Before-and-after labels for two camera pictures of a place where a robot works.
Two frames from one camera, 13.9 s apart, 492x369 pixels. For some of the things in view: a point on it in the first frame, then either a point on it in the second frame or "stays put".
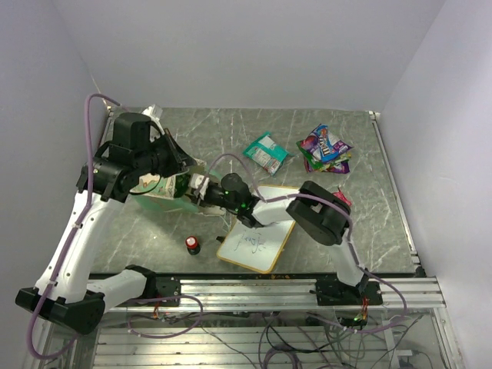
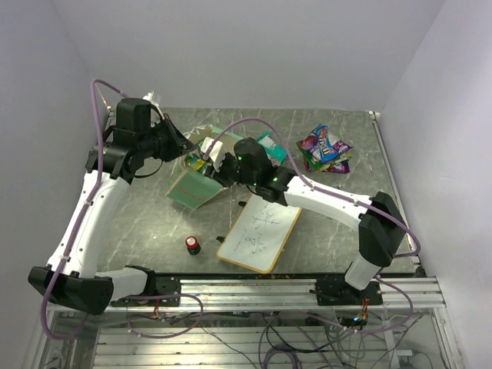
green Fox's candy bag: x=310 y=161 stays put
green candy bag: x=181 y=185 → x=194 y=162
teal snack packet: x=267 y=153 stays put
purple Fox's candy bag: x=310 y=144 stays put
